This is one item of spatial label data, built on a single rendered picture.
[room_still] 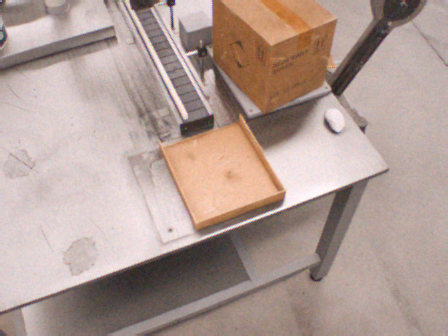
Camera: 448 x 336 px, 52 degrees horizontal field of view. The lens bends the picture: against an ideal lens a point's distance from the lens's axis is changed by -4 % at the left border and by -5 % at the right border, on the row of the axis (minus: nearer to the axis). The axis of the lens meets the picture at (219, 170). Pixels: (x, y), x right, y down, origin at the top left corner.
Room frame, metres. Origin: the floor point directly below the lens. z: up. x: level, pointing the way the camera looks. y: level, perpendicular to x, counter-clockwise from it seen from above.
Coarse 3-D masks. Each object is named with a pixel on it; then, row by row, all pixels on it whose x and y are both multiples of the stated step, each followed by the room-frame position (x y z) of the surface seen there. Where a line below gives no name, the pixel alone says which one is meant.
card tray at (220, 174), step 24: (240, 120) 0.99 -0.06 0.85; (192, 144) 0.91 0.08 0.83; (216, 144) 0.91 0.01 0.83; (240, 144) 0.91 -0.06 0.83; (168, 168) 0.82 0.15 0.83; (192, 168) 0.82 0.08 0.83; (216, 168) 0.82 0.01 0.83; (240, 168) 0.82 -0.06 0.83; (264, 168) 0.82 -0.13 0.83; (192, 192) 0.74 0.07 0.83; (216, 192) 0.74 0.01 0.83; (240, 192) 0.74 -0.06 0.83; (264, 192) 0.74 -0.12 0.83; (192, 216) 0.64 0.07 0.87; (216, 216) 0.64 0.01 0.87
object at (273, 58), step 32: (224, 0) 1.22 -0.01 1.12; (256, 0) 1.22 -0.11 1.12; (288, 0) 1.22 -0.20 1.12; (224, 32) 1.20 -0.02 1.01; (256, 32) 1.07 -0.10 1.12; (288, 32) 1.07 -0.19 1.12; (320, 32) 1.11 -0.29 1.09; (224, 64) 1.20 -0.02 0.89; (256, 64) 1.06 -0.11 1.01; (288, 64) 1.05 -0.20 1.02; (320, 64) 1.12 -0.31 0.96; (256, 96) 1.05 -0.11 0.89; (288, 96) 1.06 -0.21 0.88
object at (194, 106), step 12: (144, 12) 1.50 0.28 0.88; (144, 24) 1.43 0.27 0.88; (156, 24) 1.43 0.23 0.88; (156, 36) 1.36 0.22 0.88; (156, 48) 1.29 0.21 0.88; (168, 48) 1.29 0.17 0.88; (168, 60) 1.23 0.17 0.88; (168, 72) 1.17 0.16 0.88; (180, 72) 1.17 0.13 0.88; (180, 84) 1.11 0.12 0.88; (192, 84) 1.11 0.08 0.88; (180, 96) 1.06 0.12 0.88; (192, 96) 1.06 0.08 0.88; (192, 108) 1.01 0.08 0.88; (204, 108) 1.01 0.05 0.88; (192, 120) 0.96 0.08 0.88
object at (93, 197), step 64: (192, 0) 1.65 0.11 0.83; (64, 64) 1.28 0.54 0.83; (128, 64) 1.27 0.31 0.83; (192, 64) 1.27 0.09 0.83; (0, 128) 0.98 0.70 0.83; (64, 128) 0.98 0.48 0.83; (128, 128) 0.97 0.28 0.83; (256, 128) 0.97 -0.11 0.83; (320, 128) 0.98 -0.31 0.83; (0, 192) 0.74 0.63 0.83; (64, 192) 0.74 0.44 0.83; (128, 192) 0.74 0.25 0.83; (320, 192) 0.74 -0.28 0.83; (0, 256) 0.54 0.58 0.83; (64, 256) 0.54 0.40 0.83; (128, 256) 0.54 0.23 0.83
